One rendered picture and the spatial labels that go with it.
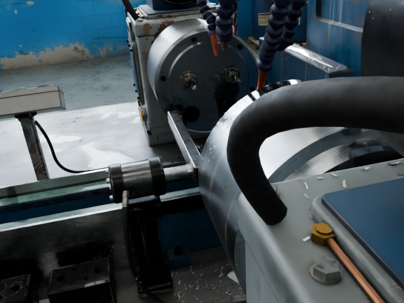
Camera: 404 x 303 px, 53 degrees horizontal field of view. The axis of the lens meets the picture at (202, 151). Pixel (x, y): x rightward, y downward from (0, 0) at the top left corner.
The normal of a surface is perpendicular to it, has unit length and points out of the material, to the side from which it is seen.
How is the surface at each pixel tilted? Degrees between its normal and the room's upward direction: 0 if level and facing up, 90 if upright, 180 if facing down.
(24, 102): 66
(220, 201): 77
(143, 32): 90
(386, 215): 0
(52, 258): 90
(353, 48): 90
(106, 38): 90
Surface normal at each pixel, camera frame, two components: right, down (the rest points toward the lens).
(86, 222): 0.23, 0.42
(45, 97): 0.18, 0.03
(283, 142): -0.57, -0.67
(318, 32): -0.97, 0.17
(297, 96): -0.78, -0.32
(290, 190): -0.07, -0.89
